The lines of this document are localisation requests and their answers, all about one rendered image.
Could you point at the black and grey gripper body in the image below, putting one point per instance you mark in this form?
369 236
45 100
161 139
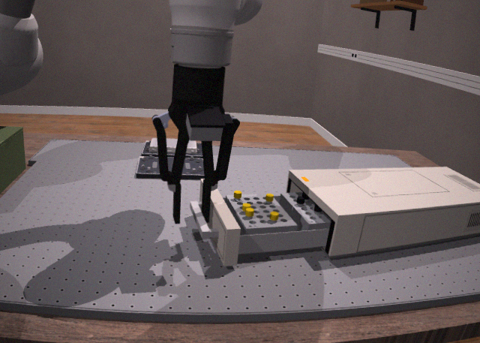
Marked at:
196 86

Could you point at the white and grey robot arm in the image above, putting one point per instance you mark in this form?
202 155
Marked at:
193 47

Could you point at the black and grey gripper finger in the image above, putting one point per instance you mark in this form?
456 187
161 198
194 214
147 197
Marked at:
212 176
173 178

